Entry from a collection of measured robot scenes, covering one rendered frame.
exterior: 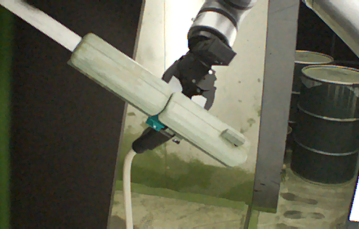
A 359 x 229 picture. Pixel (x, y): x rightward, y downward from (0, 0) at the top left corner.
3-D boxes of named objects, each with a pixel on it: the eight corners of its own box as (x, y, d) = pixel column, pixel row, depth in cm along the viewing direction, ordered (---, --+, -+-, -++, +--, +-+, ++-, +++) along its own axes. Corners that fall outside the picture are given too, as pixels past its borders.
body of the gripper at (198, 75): (186, 112, 69) (208, 67, 75) (211, 97, 62) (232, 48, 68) (153, 90, 67) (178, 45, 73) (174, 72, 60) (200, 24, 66)
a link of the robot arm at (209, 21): (245, 32, 69) (205, 1, 67) (238, 49, 67) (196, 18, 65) (220, 51, 77) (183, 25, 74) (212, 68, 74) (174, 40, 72)
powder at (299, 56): (332, 56, 355) (333, 55, 355) (330, 67, 309) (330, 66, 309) (280, 51, 376) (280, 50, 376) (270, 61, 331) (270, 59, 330)
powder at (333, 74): (295, 67, 309) (295, 66, 308) (354, 69, 307) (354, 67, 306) (315, 85, 258) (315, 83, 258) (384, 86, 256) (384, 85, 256)
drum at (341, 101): (283, 155, 340) (293, 64, 309) (340, 155, 339) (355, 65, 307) (299, 188, 286) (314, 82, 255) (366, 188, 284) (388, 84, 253)
